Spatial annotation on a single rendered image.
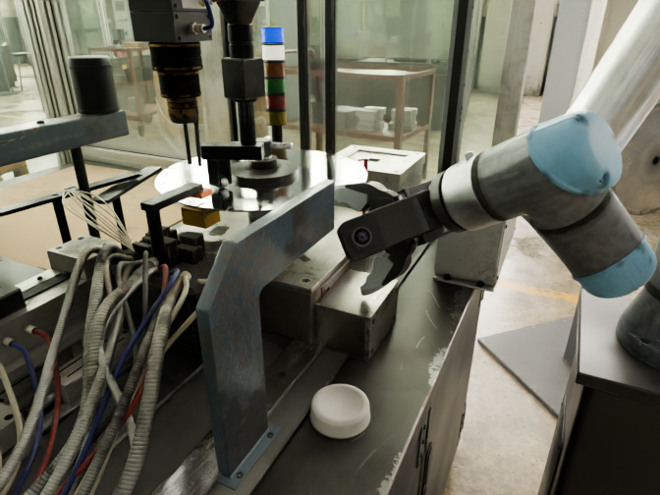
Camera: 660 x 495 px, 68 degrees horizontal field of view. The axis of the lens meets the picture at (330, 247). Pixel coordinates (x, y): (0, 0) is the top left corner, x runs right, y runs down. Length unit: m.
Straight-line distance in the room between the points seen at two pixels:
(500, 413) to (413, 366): 1.11
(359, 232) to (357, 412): 0.21
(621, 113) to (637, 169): 1.03
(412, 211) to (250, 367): 0.24
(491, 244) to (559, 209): 0.37
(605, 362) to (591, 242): 0.30
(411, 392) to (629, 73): 0.43
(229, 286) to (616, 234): 0.36
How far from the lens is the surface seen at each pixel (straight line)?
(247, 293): 0.46
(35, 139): 0.76
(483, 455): 1.63
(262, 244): 0.47
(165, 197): 0.61
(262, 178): 0.73
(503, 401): 1.82
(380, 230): 0.53
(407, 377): 0.67
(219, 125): 1.39
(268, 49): 1.04
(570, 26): 5.11
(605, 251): 0.52
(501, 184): 0.48
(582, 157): 0.45
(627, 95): 0.62
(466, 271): 0.87
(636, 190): 1.67
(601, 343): 0.82
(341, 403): 0.60
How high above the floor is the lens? 1.17
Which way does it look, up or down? 25 degrees down
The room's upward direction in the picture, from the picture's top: straight up
